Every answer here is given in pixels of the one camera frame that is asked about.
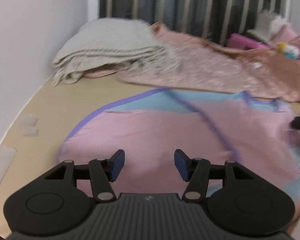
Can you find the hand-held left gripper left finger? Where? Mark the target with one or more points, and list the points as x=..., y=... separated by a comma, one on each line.
x=117, y=166

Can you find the beige knitted fringed scarf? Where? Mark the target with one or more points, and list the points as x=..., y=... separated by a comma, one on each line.
x=110, y=45

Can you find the pink pouch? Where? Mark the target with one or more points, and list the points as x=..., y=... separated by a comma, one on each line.
x=288, y=33

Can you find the pink storage box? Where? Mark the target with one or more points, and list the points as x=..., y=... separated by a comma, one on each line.
x=247, y=42

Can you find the white and yellow plush toy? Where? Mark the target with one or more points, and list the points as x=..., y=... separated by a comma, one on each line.
x=288, y=50

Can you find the pink garment with purple trim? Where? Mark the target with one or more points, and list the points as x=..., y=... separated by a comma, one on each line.
x=152, y=135

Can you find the metal window grille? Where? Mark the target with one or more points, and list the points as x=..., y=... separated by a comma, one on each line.
x=190, y=5

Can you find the pink quilted jacket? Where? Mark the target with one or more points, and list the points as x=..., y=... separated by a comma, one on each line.
x=215, y=65

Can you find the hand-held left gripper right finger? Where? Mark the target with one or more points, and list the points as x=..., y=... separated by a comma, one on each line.
x=182, y=166

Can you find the clear tape piece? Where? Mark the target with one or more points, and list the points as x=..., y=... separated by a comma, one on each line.
x=29, y=125

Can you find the clear tape strip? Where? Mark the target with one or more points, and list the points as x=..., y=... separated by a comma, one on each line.
x=3, y=165

